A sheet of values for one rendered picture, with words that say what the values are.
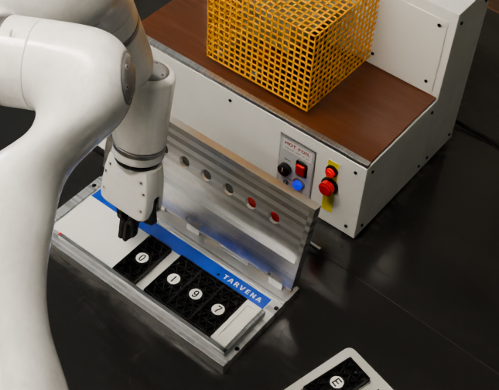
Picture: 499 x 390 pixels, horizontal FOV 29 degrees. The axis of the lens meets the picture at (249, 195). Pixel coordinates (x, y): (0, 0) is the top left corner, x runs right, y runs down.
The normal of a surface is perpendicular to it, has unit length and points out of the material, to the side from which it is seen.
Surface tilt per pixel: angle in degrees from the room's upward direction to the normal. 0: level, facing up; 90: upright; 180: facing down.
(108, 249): 0
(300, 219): 76
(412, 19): 90
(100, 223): 0
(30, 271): 64
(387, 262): 0
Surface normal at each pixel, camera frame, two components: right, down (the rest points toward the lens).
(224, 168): -0.59, 0.39
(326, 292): 0.04, -0.67
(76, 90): -0.10, -0.07
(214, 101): -0.62, 0.56
